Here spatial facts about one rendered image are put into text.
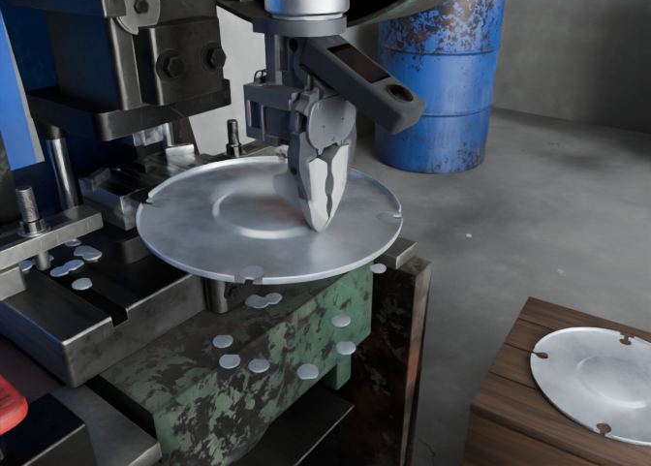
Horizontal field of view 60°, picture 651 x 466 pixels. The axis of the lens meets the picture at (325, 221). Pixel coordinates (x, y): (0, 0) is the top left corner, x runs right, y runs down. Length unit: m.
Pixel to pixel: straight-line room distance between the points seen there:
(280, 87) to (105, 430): 0.36
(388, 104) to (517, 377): 0.73
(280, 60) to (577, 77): 3.43
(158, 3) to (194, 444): 0.47
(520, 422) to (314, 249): 0.57
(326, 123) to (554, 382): 0.73
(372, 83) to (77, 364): 0.40
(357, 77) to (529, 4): 3.48
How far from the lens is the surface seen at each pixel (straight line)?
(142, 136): 0.75
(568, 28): 3.89
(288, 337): 0.72
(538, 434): 1.03
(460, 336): 1.75
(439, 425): 1.48
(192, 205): 0.66
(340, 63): 0.50
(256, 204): 0.64
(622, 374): 1.18
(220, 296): 0.70
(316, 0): 0.50
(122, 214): 0.73
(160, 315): 0.68
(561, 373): 1.14
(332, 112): 0.54
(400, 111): 0.48
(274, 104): 0.54
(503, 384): 1.09
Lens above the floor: 1.06
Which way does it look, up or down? 27 degrees down
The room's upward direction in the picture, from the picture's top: straight up
